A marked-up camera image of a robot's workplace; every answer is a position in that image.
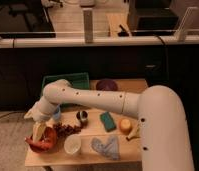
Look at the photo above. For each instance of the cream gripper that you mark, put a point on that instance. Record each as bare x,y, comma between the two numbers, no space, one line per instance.
38,115

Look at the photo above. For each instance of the red pepper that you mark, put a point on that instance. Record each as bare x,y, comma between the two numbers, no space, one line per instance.
45,144

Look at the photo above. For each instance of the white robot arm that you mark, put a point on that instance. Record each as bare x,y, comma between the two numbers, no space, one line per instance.
163,125

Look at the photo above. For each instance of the light blue cup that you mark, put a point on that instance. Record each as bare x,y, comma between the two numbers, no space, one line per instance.
57,114

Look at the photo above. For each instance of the dark red grapes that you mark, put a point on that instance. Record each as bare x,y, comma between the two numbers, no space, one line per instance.
66,130

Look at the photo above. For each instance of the white cup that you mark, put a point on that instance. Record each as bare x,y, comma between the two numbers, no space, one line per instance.
72,145

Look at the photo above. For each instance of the small dark can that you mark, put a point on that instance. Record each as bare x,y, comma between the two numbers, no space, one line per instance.
82,117

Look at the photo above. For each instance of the green tray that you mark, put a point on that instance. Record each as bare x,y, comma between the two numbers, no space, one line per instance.
76,80

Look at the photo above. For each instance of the green sponge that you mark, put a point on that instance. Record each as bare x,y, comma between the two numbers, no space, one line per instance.
107,121

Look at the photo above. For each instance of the blue oven mitt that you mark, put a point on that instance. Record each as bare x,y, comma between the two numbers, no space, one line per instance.
110,149

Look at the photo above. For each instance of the purple plate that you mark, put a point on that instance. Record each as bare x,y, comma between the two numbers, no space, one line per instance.
106,85

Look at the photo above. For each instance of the orange yellow fruit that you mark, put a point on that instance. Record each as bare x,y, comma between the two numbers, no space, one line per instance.
125,125

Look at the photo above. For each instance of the yellow banana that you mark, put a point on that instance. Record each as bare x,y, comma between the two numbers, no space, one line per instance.
133,134

